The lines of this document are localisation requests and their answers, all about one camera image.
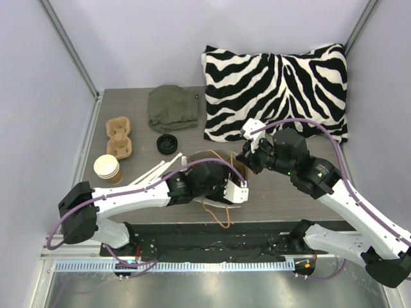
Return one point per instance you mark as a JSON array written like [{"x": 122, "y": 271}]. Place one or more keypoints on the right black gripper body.
[{"x": 252, "y": 158}]

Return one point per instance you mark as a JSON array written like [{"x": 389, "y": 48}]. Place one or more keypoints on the brown paper bag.
[{"x": 217, "y": 200}]

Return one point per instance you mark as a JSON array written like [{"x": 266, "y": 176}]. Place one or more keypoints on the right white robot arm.
[{"x": 380, "y": 253}]

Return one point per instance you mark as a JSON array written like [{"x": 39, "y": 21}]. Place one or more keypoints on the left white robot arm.
[{"x": 85, "y": 211}]

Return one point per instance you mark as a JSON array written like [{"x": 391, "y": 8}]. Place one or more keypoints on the zebra print pillow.
[{"x": 270, "y": 87}]

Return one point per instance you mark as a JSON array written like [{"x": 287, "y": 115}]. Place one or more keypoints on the black plastic cup lid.
[{"x": 167, "y": 144}]

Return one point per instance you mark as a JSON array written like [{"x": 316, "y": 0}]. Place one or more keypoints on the olive green folded cloth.
[{"x": 172, "y": 108}]

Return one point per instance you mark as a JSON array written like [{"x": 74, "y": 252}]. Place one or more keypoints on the white paper straw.
[
  {"x": 160, "y": 171},
  {"x": 143, "y": 176}
]

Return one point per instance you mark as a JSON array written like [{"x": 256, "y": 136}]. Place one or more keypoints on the stacked brown paper cups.
[{"x": 107, "y": 168}]

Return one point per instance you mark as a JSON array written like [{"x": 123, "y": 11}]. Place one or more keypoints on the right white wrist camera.
[{"x": 253, "y": 130}]

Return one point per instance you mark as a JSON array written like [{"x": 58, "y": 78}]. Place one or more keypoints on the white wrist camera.
[
  {"x": 253, "y": 130},
  {"x": 236, "y": 194}
]

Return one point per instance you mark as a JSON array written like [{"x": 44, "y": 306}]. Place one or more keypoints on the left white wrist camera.
[{"x": 236, "y": 194}]

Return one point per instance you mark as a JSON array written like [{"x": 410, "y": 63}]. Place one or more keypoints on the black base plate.
[{"x": 210, "y": 243}]

